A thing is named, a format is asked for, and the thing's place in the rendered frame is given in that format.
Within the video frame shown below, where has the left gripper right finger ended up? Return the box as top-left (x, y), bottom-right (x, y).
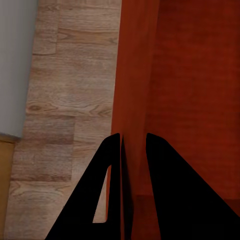
top-left (145, 133), bottom-right (240, 240)

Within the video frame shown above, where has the storage box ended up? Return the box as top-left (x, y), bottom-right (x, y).
top-left (105, 0), bottom-right (240, 240)

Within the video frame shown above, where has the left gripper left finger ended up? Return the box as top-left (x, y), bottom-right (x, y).
top-left (45, 133), bottom-right (121, 240)

